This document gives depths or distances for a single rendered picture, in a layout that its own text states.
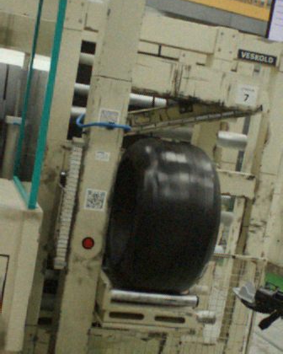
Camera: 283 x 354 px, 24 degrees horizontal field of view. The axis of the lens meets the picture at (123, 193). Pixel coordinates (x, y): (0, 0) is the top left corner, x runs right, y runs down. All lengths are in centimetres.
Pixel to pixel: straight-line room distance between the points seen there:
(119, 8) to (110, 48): 14
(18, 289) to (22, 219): 18
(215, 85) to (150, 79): 27
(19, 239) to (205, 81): 131
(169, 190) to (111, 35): 58
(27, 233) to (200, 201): 81
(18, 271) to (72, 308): 80
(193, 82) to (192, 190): 59
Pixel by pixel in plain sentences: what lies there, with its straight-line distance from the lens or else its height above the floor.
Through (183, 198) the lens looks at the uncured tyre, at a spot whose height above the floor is 129.
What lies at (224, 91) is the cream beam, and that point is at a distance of 273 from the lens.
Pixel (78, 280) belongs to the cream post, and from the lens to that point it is 240.
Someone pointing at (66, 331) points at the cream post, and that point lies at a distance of 245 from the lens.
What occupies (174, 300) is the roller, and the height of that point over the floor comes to 90.
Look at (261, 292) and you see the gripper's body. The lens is 223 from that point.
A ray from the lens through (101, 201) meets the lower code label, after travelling 235.
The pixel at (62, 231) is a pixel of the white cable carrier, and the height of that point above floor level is 109.
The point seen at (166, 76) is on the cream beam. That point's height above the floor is 171.
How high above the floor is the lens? 153
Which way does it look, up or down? 7 degrees down
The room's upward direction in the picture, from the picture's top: 10 degrees clockwise
